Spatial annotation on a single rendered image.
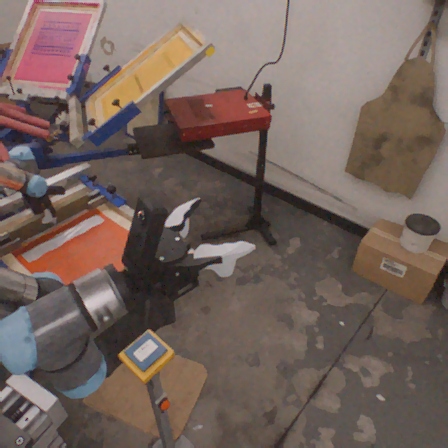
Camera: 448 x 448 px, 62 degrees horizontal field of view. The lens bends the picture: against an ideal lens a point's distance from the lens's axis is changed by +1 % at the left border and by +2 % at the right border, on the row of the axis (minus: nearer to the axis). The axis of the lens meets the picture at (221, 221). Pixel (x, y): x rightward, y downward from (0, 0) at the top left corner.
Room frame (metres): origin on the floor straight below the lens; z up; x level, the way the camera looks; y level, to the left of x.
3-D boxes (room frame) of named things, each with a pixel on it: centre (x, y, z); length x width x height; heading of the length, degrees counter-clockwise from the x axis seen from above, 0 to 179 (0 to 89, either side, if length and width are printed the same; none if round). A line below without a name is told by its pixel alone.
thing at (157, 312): (0.91, 0.37, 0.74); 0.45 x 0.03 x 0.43; 138
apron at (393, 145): (2.19, -1.13, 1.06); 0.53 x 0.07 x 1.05; 48
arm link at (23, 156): (1.22, 0.75, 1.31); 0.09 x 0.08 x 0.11; 155
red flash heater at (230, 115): (2.25, 0.02, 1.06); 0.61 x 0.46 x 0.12; 108
